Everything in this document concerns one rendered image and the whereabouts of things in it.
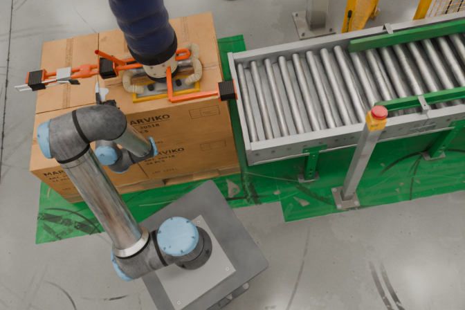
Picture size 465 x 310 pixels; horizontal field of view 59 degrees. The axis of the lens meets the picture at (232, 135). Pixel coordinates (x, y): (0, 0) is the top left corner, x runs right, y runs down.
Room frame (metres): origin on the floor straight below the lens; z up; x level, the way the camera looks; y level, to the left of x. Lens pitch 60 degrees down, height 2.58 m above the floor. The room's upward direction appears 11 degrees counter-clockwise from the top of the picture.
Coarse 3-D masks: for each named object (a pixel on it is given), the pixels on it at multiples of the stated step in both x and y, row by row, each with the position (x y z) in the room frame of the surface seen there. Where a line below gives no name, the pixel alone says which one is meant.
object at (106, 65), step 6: (102, 60) 1.40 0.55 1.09; (108, 60) 1.40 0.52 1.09; (102, 66) 1.36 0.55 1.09; (108, 66) 1.36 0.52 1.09; (114, 66) 1.34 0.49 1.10; (102, 72) 1.32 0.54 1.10; (108, 72) 1.32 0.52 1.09; (114, 72) 1.33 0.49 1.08; (102, 78) 1.32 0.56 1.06; (108, 78) 1.32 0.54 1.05
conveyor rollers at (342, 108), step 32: (256, 64) 1.63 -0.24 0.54; (416, 64) 1.41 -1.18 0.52; (448, 64) 1.36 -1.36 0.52; (256, 96) 1.40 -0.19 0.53; (288, 96) 1.35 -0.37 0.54; (320, 96) 1.30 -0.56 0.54; (352, 96) 1.26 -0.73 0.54; (384, 96) 1.22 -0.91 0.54; (288, 128) 1.14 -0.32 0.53; (320, 128) 1.09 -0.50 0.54
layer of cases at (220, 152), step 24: (192, 24) 2.08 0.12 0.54; (48, 48) 2.12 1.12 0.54; (72, 48) 2.08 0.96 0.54; (96, 48) 2.03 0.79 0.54; (120, 48) 1.99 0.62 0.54; (48, 72) 1.91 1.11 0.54; (48, 96) 1.71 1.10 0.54; (72, 96) 1.67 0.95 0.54; (192, 144) 1.17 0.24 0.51; (216, 144) 1.17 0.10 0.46; (48, 168) 1.19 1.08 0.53; (144, 168) 1.18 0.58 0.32; (168, 168) 1.18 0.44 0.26; (192, 168) 1.17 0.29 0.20; (72, 192) 1.19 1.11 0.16
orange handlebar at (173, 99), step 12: (132, 60) 1.38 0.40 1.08; (72, 72) 1.38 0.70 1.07; (84, 72) 1.35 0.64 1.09; (96, 72) 1.34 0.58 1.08; (168, 72) 1.25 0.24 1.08; (168, 84) 1.18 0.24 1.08; (168, 96) 1.12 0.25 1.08; (180, 96) 1.10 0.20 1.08; (192, 96) 1.09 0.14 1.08; (204, 96) 1.08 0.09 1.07
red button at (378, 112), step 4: (372, 108) 0.88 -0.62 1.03; (376, 108) 0.87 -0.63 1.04; (380, 108) 0.86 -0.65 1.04; (384, 108) 0.86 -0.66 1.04; (372, 112) 0.86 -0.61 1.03; (376, 112) 0.85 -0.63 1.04; (380, 112) 0.84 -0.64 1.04; (384, 112) 0.84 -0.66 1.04; (372, 116) 0.84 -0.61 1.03; (376, 116) 0.83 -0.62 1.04; (380, 116) 0.82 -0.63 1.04; (384, 116) 0.82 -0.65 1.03
